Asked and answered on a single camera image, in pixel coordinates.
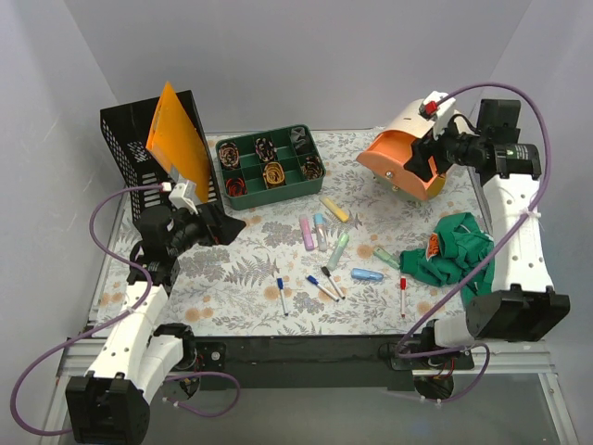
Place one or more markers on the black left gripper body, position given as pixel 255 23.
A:
pixel 209 224

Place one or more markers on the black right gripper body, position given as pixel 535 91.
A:
pixel 427 151

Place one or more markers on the cream cylindrical drawer box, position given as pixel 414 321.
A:
pixel 391 150

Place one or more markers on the orange plastic folder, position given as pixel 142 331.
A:
pixel 174 142

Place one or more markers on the pink highlighter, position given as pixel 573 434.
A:
pixel 306 233

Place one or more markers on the yellow highlighter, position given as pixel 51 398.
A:
pixel 340 214

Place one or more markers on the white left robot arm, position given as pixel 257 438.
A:
pixel 110 403

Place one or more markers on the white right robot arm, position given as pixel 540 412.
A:
pixel 522 304

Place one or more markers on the green compartment tray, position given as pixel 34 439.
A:
pixel 268 167

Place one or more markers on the blue cap marker left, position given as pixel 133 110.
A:
pixel 280 285

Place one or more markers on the blue cap marker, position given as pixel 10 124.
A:
pixel 323 289
pixel 280 285

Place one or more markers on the green cloth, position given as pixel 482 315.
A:
pixel 455 247

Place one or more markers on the blue highlighter upright cap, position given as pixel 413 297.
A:
pixel 320 230

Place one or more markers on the black mesh file holder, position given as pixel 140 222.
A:
pixel 125 129

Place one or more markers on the blue cap marker middle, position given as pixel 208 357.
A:
pixel 323 289

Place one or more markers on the light green clear highlighter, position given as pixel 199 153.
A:
pixel 386 257

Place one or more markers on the black cap marker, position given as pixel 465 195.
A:
pixel 336 287

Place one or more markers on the floral table mat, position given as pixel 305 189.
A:
pixel 232 290

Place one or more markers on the red cap marker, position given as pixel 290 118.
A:
pixel 402 295

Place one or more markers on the blue lying highlighter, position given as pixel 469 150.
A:
pixel 366 275

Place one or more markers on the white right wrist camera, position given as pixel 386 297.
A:
pixel 438 108

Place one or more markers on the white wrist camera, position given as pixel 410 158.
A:
pixel 182 195
pixel 438 108

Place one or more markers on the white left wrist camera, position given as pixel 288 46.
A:
pixel 182 195

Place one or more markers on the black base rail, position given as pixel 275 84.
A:
pixel 310 361

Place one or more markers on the aluminium frame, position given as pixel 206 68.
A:
pixel 506 359

